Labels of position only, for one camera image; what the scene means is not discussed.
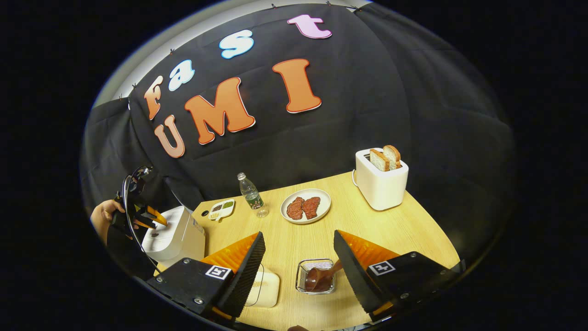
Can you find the clear plastic water bottle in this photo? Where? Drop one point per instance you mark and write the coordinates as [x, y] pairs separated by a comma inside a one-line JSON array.
[[252, 197]]

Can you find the brown wooden spoon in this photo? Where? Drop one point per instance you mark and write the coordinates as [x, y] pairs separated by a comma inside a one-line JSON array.
[[319, 278]]

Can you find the white rice cooker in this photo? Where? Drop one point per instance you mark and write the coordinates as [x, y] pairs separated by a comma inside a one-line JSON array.
[[170, 239]]

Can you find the white toaster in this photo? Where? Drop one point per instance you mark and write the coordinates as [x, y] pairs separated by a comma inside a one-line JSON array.
[[381, 188]]

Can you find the white round plate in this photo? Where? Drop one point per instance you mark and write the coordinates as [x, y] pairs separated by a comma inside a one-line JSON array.
[[321, 197]]

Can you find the toasted bread slice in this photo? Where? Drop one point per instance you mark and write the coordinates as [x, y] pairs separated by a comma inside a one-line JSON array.
[[379, 160], [392, 155]]

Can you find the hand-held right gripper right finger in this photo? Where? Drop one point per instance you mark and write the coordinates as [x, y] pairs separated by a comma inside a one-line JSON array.
[[353, 276]]

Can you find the white divided condiment dish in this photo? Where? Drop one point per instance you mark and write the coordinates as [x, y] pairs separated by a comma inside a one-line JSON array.
[[221, 209]]

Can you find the black backdrop cloth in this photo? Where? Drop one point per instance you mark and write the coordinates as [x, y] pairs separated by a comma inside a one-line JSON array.
[[390, 92]]

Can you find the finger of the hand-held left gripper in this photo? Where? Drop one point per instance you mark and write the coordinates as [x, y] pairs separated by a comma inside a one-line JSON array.
[[146, 223], [156, 215]]

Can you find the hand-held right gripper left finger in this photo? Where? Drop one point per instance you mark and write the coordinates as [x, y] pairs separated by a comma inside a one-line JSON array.
[[248, 276]]

